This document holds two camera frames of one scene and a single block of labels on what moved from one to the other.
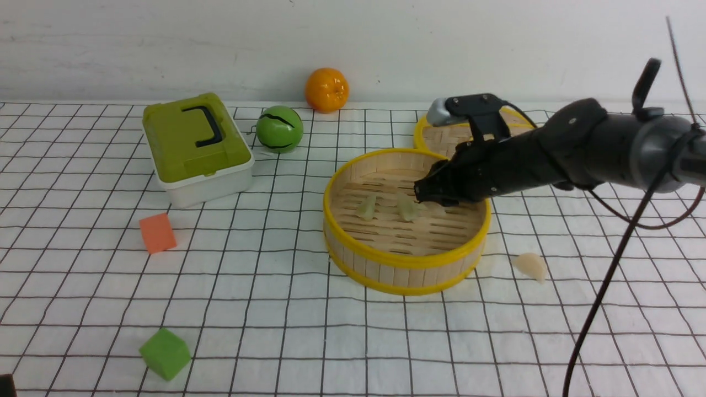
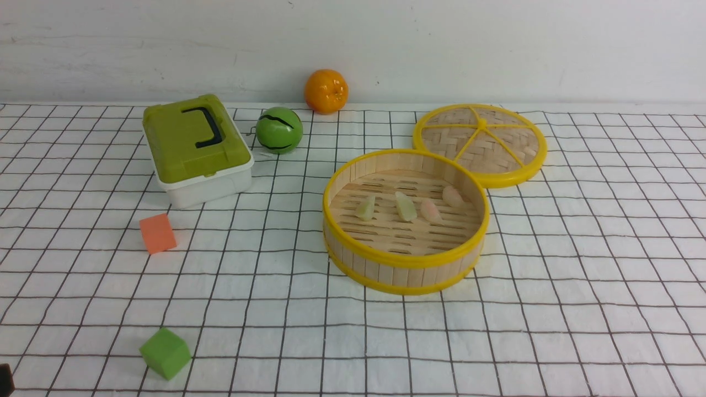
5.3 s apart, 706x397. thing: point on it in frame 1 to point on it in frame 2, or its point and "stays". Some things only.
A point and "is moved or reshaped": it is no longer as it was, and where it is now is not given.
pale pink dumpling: (533, 265) is moved or reshaped
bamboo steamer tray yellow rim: (379, 237) stays
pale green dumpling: (407, 208) stays
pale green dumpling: (367, 208) stays
